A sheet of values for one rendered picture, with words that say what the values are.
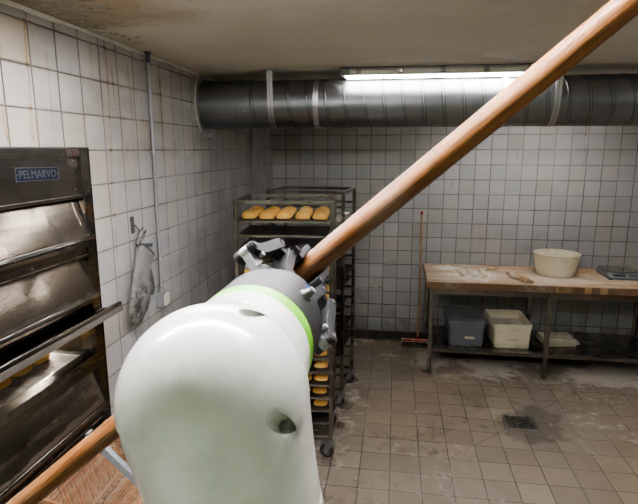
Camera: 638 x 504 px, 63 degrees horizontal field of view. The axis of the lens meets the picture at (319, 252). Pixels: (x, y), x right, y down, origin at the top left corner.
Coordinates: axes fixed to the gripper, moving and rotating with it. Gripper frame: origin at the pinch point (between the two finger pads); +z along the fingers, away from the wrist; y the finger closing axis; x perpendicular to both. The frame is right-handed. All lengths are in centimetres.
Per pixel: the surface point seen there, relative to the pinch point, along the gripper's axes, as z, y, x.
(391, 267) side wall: 497, 92, -56
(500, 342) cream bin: 427, 202, -13
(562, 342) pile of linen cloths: 437, 241, 31
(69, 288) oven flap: 133, -47, -118
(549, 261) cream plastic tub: 441, 171, 69
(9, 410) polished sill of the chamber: 94, -22, -142
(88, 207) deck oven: 152, -72, -97
